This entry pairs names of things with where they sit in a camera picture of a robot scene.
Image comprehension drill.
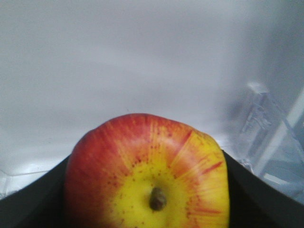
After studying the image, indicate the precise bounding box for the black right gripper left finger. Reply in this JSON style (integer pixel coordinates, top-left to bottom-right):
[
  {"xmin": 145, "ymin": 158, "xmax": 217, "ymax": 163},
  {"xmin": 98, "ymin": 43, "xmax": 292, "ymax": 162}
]
[{"xmin": 0, "ymin": 158, "xmax": 68, "ymax": 228}]

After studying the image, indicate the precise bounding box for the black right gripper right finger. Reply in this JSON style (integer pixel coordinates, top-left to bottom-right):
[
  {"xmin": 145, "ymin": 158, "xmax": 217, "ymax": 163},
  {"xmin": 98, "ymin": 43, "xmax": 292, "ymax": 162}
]
[{"xmin": 224, "ymin": 152, "xmax": 304, "ymax": 228}]

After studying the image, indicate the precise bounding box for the red yellow apple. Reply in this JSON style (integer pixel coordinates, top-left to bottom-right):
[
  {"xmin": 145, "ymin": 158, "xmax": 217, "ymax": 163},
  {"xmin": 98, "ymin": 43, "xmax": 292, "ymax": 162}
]
[{"xmin": 64, "ymin": 114, "xmax": 230, "ymax": 228}]

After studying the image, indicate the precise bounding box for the clear upper door bin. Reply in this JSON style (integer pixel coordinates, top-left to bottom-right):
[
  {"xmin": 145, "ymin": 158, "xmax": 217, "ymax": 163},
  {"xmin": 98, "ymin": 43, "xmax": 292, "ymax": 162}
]
[{"xmin": 0, "ymin": 83, "xmax": 304, "ymax": 203}]

